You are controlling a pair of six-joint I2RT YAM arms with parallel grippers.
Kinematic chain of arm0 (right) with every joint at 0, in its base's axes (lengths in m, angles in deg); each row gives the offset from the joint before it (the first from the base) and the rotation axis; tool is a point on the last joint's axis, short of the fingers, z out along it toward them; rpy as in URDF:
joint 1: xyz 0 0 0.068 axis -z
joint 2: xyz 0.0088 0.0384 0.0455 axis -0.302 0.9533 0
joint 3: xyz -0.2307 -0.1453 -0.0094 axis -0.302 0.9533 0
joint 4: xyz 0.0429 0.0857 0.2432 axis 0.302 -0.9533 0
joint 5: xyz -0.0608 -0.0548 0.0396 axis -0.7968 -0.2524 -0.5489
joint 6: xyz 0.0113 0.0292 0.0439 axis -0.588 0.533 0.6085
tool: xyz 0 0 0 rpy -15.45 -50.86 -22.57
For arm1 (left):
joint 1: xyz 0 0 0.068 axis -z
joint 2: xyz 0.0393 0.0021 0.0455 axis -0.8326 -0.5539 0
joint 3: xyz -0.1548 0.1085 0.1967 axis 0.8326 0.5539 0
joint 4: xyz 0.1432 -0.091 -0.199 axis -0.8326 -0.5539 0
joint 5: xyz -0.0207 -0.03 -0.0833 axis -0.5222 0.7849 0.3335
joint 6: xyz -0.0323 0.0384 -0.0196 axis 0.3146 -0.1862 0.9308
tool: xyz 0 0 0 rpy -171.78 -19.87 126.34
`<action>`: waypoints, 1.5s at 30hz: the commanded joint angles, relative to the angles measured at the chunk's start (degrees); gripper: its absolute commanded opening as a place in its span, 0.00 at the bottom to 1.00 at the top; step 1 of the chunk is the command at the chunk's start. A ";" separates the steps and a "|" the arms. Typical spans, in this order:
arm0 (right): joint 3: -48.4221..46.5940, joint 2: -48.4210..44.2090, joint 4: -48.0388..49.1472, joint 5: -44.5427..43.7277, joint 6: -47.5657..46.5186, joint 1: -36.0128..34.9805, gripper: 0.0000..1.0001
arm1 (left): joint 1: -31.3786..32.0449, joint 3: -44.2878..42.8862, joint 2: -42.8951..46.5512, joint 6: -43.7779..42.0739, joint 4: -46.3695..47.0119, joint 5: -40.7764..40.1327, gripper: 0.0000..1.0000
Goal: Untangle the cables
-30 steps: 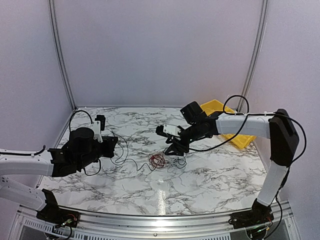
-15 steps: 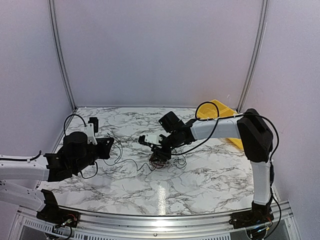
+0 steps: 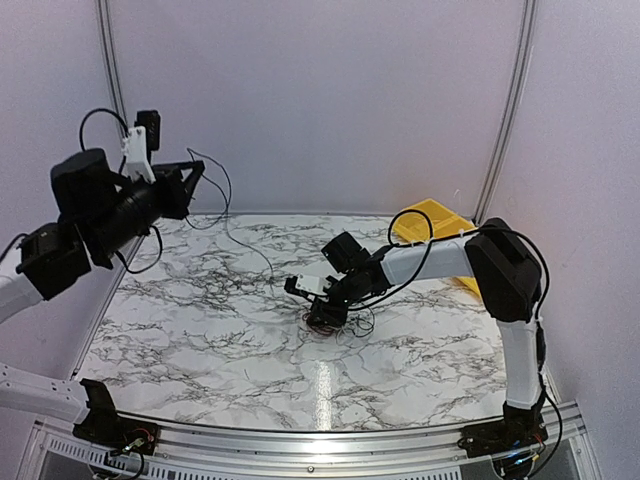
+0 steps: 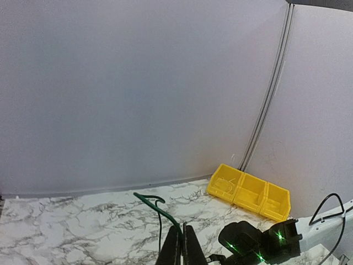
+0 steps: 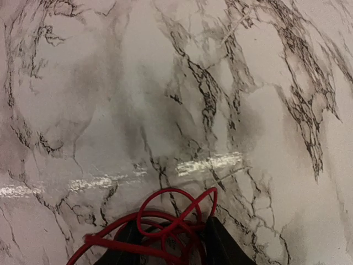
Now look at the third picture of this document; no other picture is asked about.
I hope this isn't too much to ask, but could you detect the yellow three-compartment bin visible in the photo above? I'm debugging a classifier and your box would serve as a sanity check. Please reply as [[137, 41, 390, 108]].
[[384, 199, 480, 294]]

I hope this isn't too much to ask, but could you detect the left aluminium corner post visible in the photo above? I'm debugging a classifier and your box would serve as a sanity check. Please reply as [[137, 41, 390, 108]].
[[95, 0, 129, 123]]

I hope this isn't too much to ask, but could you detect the aluminium front rail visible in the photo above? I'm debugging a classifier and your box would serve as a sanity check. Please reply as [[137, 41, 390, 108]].
[[13, 402, 603, 479]]

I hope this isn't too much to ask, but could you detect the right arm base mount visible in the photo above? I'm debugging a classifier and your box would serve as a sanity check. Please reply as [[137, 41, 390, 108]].
[[457, 404, 548, 479]]

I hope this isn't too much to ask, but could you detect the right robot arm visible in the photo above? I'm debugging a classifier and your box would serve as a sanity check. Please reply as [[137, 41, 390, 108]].
[[293, 218, 549, 448]]

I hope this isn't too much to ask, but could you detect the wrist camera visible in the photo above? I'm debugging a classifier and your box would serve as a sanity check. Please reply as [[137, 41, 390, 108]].
[[284, 275, 331, 299], [119, 110, 161, 184]]

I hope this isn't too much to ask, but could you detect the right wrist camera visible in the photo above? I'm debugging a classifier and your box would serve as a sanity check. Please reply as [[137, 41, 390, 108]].
[[284, 275, 331, 299]]

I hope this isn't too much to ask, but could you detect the cable bundle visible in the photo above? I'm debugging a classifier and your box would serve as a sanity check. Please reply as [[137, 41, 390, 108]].
[[298, 304, 376, 346]]

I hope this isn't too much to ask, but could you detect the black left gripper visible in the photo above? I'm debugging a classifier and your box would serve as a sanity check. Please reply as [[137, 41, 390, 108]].
[[87, 160, 203, 260]]

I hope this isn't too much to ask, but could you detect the black cable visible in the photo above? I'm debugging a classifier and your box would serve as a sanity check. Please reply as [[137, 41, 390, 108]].
[[185, 147, 277, 296]]

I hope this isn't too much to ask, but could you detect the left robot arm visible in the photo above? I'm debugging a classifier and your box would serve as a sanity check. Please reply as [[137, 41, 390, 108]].
[[1, 109, 205, 445]]

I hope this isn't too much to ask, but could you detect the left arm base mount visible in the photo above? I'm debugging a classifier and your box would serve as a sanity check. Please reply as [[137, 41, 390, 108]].
[[73, 379, 160, 479]]

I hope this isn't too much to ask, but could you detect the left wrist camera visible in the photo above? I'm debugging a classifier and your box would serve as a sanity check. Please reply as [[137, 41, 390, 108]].
[[119, 110, 161, 184]]

